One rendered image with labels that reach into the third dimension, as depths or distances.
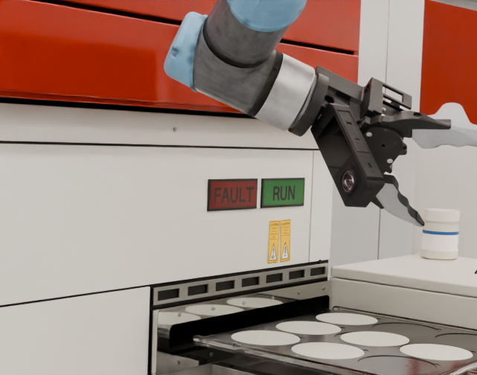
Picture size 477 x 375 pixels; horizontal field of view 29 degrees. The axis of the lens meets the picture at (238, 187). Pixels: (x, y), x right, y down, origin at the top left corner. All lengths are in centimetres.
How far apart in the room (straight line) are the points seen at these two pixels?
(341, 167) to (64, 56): 37
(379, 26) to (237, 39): 379
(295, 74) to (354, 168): 12
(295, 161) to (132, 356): 46
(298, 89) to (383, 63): 375
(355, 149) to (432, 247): 91
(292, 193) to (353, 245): 300
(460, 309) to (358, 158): 65
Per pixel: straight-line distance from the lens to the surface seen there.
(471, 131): 101
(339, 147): 97
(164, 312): 134
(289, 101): 98
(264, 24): 90
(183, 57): 97
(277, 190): 153
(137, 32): 122
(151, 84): 123
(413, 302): 159
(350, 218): 451
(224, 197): 142
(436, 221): 185
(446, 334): 148
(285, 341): 135
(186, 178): 136
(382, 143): 101
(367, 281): 165
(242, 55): 93
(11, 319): 118
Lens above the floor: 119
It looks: 3 degrees down
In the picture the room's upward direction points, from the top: 2 degrees clockwise
